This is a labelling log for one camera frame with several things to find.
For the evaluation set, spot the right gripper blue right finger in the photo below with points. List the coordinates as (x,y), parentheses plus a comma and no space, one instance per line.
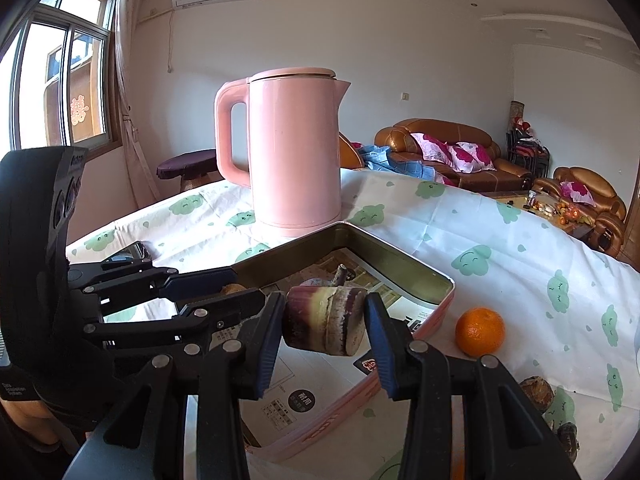
(384,343)

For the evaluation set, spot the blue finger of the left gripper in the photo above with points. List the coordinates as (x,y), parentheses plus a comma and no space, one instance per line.
(198,284)
(222,311)

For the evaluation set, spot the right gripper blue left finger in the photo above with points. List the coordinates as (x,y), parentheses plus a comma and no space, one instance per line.
(268,333)

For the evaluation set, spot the small brown potato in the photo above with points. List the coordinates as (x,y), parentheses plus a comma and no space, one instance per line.
(231,289)

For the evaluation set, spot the orange tangerine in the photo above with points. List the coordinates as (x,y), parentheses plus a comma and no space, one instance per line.
(457,467)
(480,331)

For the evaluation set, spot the dark brown taro root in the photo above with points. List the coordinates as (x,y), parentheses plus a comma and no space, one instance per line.
(539,392)

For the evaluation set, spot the purple round turnip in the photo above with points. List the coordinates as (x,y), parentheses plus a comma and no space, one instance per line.
(341,276)

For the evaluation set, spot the left hand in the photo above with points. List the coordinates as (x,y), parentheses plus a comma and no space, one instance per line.
(34,418)

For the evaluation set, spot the black smartphone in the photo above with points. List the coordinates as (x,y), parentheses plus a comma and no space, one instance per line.
(132,253)

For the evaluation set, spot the pink tin box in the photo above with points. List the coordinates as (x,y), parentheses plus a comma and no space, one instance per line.
(260,266)

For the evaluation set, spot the dark purple stool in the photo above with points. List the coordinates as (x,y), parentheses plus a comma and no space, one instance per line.
(193,169)

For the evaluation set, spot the pink electric kettle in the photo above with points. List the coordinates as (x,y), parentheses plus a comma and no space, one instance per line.
(293,145)

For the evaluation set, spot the white cloud-print tablecloth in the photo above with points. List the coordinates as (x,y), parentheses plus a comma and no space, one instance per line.
(572,314)

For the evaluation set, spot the pink flowered pillow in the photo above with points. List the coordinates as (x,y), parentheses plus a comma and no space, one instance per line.
(577,193)
(469,158)

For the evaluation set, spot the brown leather sofa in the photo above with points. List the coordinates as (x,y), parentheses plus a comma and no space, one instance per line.
(426,141)

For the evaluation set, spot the coffee table with fruit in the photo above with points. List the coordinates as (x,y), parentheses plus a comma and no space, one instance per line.
(565,217)

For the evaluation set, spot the stacked dark chairs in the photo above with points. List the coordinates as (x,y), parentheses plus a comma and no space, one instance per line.
(525,151)

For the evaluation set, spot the brown leather armchair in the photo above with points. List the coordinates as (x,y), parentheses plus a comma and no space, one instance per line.
(596,201)

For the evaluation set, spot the brown wooden door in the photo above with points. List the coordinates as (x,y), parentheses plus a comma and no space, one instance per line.
(630,251)

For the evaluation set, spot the window with frame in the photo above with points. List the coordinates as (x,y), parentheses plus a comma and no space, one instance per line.
(54,78)

